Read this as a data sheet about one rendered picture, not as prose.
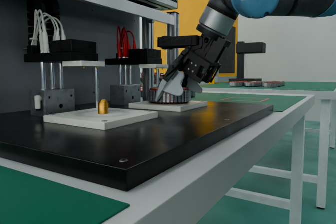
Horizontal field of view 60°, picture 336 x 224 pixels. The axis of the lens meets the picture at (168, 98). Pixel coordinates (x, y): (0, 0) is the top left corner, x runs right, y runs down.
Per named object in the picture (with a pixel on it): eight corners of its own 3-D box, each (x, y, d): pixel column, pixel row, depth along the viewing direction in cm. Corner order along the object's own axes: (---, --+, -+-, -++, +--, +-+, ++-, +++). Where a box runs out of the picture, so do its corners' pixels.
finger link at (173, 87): (167, 108, 65) (193, 77, 67) (148, 94, 68) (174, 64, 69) (170, 112, 68) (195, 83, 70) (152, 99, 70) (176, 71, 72)
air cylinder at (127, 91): (141, 103, 85) (141, 84, 85) (124, 105, 79) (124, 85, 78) (127, 102, 88) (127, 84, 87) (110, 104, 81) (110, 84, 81)
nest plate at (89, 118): (158, 117, 58) (158, 111, 57) (104, 130, 45) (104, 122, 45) (102, 112, 65) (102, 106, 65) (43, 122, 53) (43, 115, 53)
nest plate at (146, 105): (207, 105, 78) (207, 101, 78) (180, 112, 65) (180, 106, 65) (160, 102, 86) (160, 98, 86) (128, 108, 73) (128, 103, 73)
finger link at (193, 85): (195, 107, 79) (201, 83, 72) (178, 95, 82) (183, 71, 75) (202, 101, 81) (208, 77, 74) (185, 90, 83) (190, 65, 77)
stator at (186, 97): (198, 101, 77) (198, 87, 77) (176, 105, 68) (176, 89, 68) (163, 99, 83) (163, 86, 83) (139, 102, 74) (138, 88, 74)
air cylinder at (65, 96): (75, 113, 64) (75, 88, 64) (46, 117, 58) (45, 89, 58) (60, 111, 67) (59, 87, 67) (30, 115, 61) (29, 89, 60)
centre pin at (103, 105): (110, 113, 55) (110, 99, 55) (103, 114, 54) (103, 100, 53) (103, 112, 56) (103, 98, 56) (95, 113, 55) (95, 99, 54)
